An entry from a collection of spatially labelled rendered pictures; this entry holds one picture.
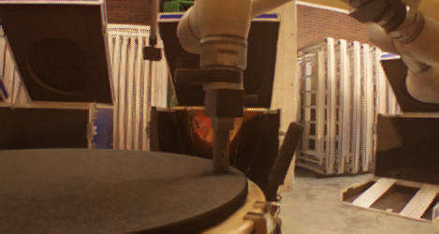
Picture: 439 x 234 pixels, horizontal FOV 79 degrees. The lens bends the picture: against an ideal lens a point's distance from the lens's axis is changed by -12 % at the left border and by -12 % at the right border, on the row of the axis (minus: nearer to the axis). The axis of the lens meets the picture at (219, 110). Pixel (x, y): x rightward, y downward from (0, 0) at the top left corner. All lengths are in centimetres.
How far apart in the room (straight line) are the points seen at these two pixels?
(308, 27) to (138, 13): 336
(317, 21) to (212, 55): 611
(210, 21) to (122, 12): 499
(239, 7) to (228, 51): 8
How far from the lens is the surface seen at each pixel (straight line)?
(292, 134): 61
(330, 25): 679
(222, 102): 51
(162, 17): 264
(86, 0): 249
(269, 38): 266
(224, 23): 55
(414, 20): 80
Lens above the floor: 91
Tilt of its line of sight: 1 degrees up
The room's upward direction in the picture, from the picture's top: 1 degrees clockwise
